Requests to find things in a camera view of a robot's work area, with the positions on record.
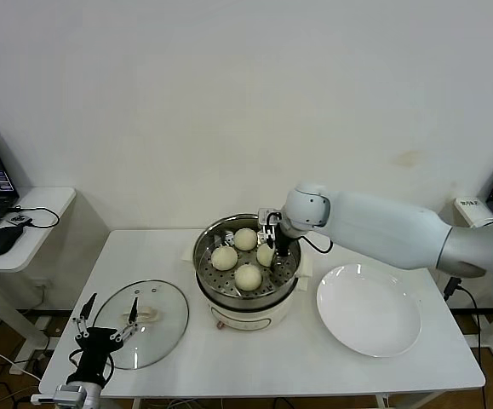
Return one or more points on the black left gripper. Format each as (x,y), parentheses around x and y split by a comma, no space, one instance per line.
(96,345)

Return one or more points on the white printed label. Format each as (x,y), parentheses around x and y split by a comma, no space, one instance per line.
(470,203)

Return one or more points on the glass pot lid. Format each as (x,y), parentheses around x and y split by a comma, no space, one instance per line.
(165,298)

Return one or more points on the white side table with mouse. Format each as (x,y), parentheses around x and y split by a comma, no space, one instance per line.
(46,204)

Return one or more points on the white wall socket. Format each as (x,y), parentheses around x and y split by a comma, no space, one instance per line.
(42,283)

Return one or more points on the black computer mouse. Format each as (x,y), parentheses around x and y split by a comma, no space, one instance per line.
(1,240)

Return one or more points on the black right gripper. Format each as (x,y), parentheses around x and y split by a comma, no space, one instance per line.
(283,242)

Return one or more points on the cream electric cooker base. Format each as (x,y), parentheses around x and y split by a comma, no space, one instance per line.
(250,319)

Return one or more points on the white steamed baozi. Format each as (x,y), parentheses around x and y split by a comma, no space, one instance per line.
(263,256)
(224,258)
(248,277)
(245,238)

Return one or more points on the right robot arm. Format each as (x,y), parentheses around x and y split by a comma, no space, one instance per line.
(378,226)

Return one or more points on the white round plate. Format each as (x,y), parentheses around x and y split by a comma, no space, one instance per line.
(357,311)

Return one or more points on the perforated steel steamer basket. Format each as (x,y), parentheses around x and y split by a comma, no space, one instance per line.
(225,283)

